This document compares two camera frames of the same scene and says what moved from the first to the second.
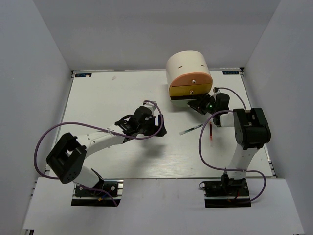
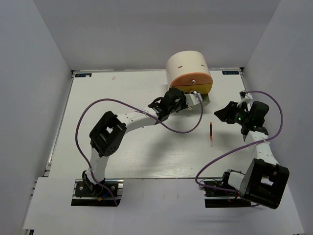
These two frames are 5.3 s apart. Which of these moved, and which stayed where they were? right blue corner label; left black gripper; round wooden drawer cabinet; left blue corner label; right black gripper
Moved: right black gripper; left black gripper
Stayed: round wooden drawer cabinet; left blue corner label; right blue corner label
